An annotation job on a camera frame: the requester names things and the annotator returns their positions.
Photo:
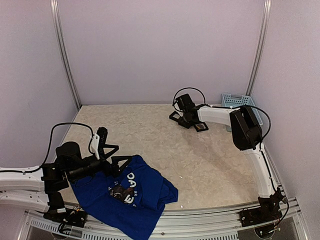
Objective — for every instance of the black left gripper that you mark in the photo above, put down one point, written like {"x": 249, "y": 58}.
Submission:
{"x": 107, "y": 170}

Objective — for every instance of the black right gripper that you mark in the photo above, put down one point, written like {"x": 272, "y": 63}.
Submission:
{"x": 185, "y": 124}

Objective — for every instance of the sunset painting round brooch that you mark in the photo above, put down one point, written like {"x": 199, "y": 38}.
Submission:
{"x": 200, "y": 126}

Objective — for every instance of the blue printed t-shirt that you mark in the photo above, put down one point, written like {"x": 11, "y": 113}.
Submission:
{"x": 133, "y": 202}

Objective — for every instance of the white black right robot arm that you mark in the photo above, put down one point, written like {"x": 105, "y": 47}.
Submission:
{"x": 247, "y": 136}

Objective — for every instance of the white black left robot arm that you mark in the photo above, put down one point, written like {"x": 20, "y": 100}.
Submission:
{"x": 38, "y": 188}

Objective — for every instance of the light blue plastic basket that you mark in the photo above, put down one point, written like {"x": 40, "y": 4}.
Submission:
{"x": 229, "y": 100}

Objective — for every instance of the black square frame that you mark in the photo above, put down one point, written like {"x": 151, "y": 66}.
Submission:
{"x": 176, "y": 117}
{"x": 204, "y": 124}

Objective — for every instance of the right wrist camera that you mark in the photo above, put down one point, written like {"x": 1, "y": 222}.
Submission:
{"x": 185, "y": 103}

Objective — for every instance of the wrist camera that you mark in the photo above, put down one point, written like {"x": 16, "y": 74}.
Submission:
{"x": 185, "y": 103}
{"x": 98, "y": 142}

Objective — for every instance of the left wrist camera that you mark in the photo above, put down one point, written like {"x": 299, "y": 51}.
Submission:
{"x": 98, "y": 142}

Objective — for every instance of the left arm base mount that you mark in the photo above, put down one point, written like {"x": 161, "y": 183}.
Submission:
{"x": 74, "y": 216}

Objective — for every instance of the aluminium front rail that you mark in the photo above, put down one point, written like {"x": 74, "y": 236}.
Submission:
{"x": 219, "y": 223}

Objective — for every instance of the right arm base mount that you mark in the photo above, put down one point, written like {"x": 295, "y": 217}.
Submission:
{"x": 268, "y": 210}

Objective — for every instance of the aluminium corner post right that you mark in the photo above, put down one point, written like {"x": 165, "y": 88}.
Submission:
{"x": 260, "y": 47}

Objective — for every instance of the aluminium corner post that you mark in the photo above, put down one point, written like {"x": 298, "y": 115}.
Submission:
{"x": 54, "y": 5}
{"x": 260, "y": 47}

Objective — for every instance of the aluminium corner post left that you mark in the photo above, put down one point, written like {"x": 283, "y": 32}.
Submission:
{"x": 54, "y": 5}

